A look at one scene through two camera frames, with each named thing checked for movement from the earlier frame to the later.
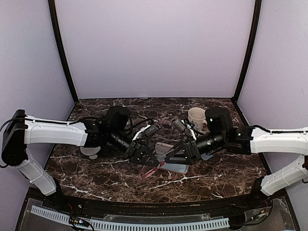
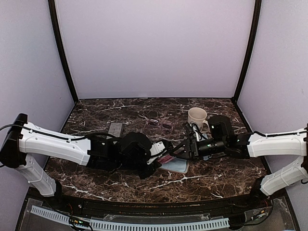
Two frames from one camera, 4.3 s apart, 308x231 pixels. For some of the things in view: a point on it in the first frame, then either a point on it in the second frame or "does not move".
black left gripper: (137, 155) to (144, 173)
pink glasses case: (161, 147) does not move
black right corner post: (256, 17) does not move
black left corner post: (60, 50) does not move
